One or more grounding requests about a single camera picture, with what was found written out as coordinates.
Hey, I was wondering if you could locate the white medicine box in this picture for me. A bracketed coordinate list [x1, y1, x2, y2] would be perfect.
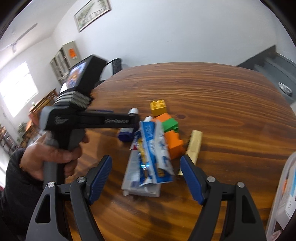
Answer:
[121, 138, 161, 197]

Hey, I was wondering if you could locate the blue bottle white cap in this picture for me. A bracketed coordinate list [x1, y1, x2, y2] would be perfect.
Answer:
[117, 108, 138, 143]

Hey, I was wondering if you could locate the blue white toothpaste tube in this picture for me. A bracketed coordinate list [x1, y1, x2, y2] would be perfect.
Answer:
[137, 120, 174, 186]

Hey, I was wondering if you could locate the yellow toy block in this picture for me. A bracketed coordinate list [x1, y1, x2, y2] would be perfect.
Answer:
[150, 99, 167, 117]

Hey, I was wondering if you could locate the orange green toy block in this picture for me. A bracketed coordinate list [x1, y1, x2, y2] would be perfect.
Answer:
[152, 113, 184, 160]

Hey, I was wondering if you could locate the person's left forearm black sleeve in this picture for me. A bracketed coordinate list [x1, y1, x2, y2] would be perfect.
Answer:
[1, 149, 43, 240]

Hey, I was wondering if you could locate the person's left hand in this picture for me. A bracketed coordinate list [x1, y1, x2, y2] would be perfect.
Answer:
[20, 132, 82, 181]

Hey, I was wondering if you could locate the wooden furniture by window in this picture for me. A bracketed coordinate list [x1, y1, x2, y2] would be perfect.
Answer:
[17, 89, 58, 148]

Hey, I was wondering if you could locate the clear plastic bowl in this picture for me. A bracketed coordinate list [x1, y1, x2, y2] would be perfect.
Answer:
[265, 153, 295, 240]

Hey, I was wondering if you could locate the grey cabinet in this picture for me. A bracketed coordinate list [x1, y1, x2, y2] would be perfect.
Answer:
[50, 41, 82, 85]

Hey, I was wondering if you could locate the black metal chair far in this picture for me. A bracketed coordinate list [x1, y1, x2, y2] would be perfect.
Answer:
[99, 58, 122, 81]

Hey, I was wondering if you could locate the foil bowl on stair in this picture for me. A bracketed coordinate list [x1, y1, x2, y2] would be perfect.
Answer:
[278, 82, 292, 96]

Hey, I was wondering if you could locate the grey staircase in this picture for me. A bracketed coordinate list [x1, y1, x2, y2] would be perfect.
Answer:
[238, 45, 295, 105]

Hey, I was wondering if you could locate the framed wall picture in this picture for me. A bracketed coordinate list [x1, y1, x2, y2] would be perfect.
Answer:
[74, 0, 111, 32]

